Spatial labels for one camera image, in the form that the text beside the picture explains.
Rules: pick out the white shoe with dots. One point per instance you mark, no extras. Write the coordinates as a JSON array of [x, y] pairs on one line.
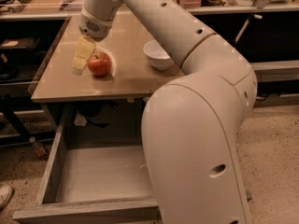
[[6, 193]]

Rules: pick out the grey open top drawer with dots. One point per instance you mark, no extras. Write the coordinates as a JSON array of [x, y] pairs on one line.
[[95, 175]]

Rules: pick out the grey cabinet with beige top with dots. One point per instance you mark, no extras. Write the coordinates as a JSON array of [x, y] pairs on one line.
[[132, 76]]

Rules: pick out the white bowl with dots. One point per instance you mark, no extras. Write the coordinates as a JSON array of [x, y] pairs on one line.
[[157, 56]]

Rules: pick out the black table leg frame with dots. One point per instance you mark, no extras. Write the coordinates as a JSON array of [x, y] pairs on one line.
[[23, 136]]

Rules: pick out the red apple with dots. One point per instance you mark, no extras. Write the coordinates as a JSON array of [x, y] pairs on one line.
[[100, 64]]

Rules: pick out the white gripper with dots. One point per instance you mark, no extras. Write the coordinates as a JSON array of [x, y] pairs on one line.
[[94, 27]]

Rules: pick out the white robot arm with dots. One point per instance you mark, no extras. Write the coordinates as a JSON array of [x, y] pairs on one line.
[[189, 125]]

